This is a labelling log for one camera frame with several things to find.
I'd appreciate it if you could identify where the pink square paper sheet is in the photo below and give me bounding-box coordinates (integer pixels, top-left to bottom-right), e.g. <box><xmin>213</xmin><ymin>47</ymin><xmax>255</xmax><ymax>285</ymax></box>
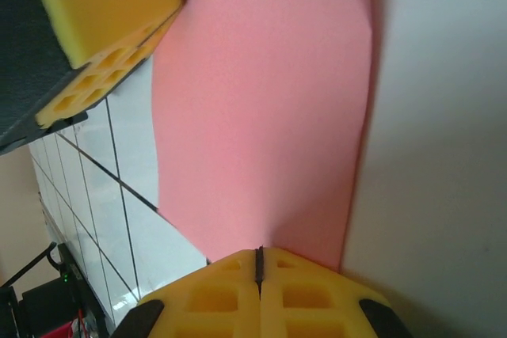
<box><xmin>151</xmin><ymin>0</ymin><xmax>393</xmax><ymax>274</ymax></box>

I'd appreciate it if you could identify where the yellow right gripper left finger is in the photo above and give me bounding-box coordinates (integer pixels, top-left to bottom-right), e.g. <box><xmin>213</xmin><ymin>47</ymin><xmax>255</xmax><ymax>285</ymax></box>
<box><xmin>110</xmin><ymin>249</ymin><xmax>261</xmax><ymax>338</ymax></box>

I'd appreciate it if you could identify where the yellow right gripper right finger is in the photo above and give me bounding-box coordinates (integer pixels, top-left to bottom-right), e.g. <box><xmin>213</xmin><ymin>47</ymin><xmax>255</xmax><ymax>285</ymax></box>
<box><xmin>259</xmin><ymin>248</ymin><xmax>413</xmax><ymax>338</ymax></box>

